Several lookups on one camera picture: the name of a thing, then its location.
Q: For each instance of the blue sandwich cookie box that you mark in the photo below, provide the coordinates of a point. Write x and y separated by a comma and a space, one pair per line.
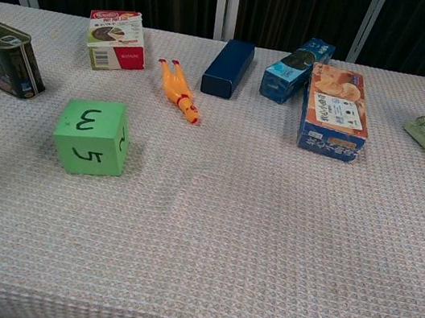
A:
292, 70

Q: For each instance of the plain dark blue box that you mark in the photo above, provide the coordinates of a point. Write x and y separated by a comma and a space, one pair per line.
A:
227, 69

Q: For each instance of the yellow rubber chicken toy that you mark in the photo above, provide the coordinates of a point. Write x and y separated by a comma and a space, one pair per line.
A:
175, 87

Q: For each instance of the dark rectangular tin can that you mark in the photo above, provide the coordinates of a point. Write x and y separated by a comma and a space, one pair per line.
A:
6, 59

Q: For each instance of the orange cracker box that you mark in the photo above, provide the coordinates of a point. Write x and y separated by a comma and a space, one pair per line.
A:
335, 110

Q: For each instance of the green numbered foam block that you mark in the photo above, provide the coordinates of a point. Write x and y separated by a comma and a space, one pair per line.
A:
89, 138

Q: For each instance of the beige waffle-weave tablecloth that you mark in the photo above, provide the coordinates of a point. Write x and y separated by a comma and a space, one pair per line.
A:
225, 230

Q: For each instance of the red and white food box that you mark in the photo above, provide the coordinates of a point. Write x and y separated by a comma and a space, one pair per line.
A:
114, 40

